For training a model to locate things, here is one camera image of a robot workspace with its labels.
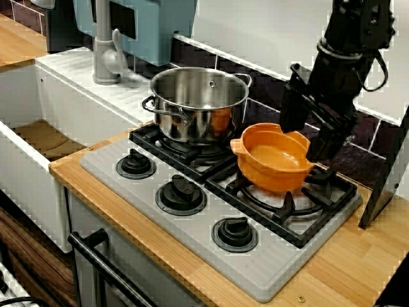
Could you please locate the grey stove top plate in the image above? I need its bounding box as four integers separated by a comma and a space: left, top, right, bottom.
79, 127, 364, 304

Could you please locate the black stove knob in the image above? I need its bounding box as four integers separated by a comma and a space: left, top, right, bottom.
155, 174, 208, 216
115, 149, 158, 180
210, 216, 259, 254

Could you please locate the wooden side countertop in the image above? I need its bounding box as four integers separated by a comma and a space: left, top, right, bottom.
0, 12, 49, 68

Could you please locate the brown cardboard sheet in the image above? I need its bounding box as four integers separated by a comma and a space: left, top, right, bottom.
12, 118, 88, 161

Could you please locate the black side panel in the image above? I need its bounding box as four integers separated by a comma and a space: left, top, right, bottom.
357, 104, 409, 230

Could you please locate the teal cabinet box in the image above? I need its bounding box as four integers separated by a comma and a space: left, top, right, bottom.
72, 0, 198, 67

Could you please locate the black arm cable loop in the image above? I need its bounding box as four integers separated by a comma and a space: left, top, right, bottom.
353, 51, 389, 92

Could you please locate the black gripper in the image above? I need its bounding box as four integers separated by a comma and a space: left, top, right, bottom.
280, 37, 377, 162

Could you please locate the white toy sink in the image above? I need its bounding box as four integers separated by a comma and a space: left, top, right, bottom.
0, 47, 151, 254

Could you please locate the black oven door handle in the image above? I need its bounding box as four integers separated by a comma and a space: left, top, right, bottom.
67, 228, 158, 307

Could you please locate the black floor cable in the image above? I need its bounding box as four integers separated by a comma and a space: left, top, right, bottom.
0, 295, 49, 307

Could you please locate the bamboo stove countertop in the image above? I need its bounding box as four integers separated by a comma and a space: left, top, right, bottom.
48, 123, 409, 307

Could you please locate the grey toy faucet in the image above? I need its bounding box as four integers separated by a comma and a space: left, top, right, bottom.
92, 0, 129, 86

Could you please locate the black burner grate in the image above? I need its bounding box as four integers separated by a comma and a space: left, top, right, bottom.
128, 123, 239, 184
204, 165, 359, 250

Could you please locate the stainless steel pot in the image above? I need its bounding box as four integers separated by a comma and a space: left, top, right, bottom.
142, 66, 254, 145

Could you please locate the orange plastic pot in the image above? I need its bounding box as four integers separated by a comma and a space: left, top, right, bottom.
229, 122, 316, 193

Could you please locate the white oven door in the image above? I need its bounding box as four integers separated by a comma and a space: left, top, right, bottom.
68, 191, 205, 307

